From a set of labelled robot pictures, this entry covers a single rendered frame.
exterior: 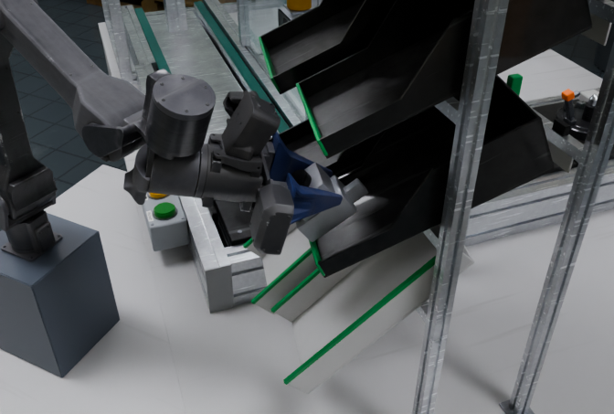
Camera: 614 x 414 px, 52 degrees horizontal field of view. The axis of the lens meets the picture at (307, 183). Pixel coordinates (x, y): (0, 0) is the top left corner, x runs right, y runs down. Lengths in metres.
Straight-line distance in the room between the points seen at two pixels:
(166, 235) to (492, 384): 0.62
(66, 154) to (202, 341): 2.39
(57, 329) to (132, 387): 0.15
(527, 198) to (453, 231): 0.65
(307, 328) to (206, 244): 0.31
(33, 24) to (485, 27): 0.46
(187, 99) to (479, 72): 0.26
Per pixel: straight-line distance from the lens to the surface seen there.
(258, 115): 0.62
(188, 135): 0.59
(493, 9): 0.57
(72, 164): 3.31
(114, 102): 0.68
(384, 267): 0.86
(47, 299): 1.01
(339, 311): 0.88
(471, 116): 0.61
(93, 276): 1.07
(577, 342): 1.19
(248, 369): 1.06
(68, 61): 0.71
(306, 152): 0.90
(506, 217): 1.33
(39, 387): 1.12
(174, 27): 2.17
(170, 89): 0.59
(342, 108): 0.68
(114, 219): 1.40
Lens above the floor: 1.68
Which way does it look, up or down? 35 degrees down
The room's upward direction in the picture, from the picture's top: straight up
